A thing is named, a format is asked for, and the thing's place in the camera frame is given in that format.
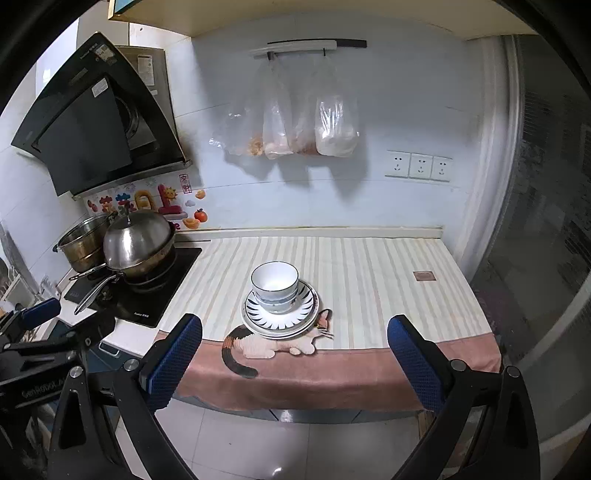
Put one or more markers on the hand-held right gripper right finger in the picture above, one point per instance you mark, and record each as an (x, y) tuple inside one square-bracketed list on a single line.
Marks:
[(415, 364)]

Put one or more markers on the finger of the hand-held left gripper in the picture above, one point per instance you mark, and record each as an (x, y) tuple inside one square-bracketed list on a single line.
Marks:
[(94, 328), (41, 310)]

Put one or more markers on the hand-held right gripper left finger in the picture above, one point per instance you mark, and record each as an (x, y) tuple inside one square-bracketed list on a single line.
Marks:
[(175, 362)]

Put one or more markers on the blue-patterned white bowl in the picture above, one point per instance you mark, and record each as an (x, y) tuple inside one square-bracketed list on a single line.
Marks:
[(277, 305)]

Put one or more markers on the blue leaf-pattern plate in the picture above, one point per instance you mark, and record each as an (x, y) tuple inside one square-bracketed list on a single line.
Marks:
[(304, 304)]

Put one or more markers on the white bowl with dark rim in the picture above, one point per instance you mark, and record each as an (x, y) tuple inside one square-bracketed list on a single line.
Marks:
[(274, 279)]

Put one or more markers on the black induction cooktop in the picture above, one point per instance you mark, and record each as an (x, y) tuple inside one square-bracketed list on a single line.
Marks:
[(152, 295)]

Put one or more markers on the steel stockpot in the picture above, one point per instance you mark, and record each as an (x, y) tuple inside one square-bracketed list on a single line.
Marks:
[(83, 244)]

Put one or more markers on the striped tablecloth with cat print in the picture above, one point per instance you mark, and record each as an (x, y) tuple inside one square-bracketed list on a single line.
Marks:
[(364, 286)]

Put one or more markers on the domed steel lid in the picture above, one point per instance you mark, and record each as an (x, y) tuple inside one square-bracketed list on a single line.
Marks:
[(138, 240)]

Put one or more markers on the black range hood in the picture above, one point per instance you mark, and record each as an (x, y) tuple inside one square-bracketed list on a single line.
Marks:
[(87, 129)]

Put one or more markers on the clear plastic bag orange contents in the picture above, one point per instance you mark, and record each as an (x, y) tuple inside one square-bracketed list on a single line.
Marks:
[(240, 134)]

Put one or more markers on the clear plastic bag white powder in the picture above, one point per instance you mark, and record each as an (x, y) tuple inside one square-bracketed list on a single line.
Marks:
[(337, 129)]

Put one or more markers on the clear plastic bag pale contents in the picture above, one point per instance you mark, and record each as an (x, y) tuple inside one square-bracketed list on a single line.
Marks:
[(277, 134)]

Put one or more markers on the clear plastic bag brown contents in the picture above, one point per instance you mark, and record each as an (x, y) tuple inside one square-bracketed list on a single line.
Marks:
[(305, 138)]

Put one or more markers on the overhead wooden cabinet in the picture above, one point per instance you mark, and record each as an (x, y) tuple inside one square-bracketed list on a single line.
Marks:
[(323, 16)]

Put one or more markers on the colourful wall stickers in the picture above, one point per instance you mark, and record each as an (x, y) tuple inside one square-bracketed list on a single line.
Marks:
[(152, 201)]

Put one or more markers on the white wall socket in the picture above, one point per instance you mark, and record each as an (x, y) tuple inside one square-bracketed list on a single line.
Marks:
[(397, 165), (420, 166), (442, 168)]

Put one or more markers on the wall hook rail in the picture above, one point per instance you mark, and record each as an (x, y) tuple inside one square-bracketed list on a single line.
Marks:
[(304, 46)]

